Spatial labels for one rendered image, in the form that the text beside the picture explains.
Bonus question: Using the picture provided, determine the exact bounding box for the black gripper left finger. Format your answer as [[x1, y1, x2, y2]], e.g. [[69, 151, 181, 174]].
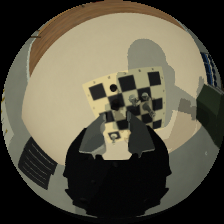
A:
[[63, 112, 107, 178]]

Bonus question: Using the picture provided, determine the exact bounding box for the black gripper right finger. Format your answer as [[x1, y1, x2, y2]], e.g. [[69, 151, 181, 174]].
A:
[[126, 111, 172, 177]]

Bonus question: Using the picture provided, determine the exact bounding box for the black and cream chessboard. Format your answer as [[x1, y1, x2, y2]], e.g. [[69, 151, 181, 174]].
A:
[[82, 66, 166, 143]]

